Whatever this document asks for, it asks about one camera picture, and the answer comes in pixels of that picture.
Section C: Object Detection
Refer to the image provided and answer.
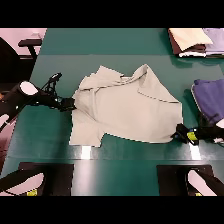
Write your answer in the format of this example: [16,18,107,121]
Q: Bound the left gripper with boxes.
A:
[59,96,77,112]

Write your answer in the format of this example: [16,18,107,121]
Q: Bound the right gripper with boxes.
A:
[170,122,200,146]

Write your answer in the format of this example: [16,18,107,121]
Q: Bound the beige shirt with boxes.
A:
[68,63,184,148]

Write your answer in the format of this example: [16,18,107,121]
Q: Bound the purple garment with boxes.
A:
[191,77,224,126]

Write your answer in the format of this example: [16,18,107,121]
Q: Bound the white garment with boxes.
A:
[178,49,208,59]

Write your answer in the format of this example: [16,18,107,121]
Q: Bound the dark brown garment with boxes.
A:
[168,30,208,56]

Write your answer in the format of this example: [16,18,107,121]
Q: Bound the cream garment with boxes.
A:
[168,27,214,53]

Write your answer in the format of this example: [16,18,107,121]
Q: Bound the lavender garment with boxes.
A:
[202,27,224,56]

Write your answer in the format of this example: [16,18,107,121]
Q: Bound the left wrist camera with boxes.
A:
[42,72,64,100]

